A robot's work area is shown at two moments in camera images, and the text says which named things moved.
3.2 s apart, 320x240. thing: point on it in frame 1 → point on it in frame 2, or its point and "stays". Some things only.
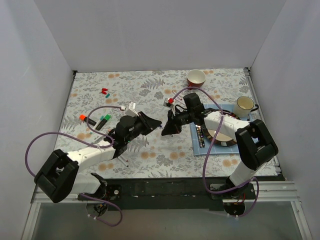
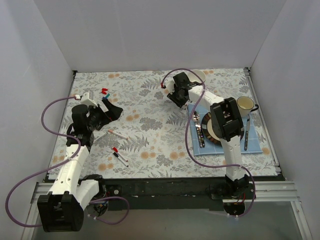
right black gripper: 175,122 → 175,95
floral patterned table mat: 97,100 stays
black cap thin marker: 123,161 stays
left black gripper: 144,121 → 104,110
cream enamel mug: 244,105 stays
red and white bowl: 195,78 stays
